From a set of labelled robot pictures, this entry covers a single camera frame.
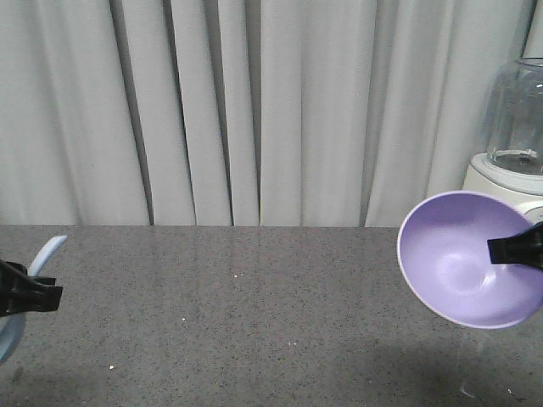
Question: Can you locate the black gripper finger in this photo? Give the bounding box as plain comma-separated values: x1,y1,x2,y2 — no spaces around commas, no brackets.
487,222,542,269
1,260,63,316

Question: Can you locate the light blue plastic spoon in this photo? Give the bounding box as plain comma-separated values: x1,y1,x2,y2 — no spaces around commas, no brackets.
1,235,67,363

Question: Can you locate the purple plastic bowl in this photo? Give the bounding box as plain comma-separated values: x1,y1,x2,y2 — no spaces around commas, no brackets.
396,191,542,329

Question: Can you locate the white blender with glass jar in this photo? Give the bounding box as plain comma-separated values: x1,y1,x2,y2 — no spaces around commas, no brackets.
462,58,542,223

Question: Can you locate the white pleated curtain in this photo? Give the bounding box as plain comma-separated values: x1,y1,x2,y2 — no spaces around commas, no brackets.
1,1,542,226

